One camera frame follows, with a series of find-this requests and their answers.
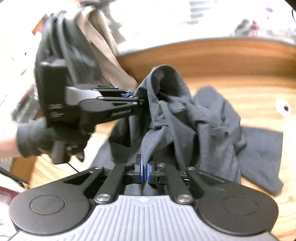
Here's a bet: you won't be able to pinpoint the black cable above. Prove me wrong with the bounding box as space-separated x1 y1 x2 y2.
66 162 80 174

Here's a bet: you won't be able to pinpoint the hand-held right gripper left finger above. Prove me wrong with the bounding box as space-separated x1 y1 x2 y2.
61 154 144 205

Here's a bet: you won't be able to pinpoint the dark grey hanging garment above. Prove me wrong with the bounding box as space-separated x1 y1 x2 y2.
67 14 104 86

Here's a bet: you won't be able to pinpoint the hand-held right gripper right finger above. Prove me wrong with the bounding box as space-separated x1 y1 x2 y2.
146 161 227 205

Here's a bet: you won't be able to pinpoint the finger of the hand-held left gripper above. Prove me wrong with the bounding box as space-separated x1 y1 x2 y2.
97 85 139 99
98 97 145 121

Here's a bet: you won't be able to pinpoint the black hanging garment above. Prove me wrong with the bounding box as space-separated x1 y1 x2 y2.
35 10 77 70

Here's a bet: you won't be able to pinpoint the dark grey pants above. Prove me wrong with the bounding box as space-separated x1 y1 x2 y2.
91 64 284 197

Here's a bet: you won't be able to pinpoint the grey desk cable grommet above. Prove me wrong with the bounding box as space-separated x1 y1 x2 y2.
275 98 292 118

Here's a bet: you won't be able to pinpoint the person's left hand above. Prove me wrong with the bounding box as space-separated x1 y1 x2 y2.
17 117 91 163

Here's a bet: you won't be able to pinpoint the beige hanging garment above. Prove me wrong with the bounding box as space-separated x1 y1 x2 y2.
75 5 139 92

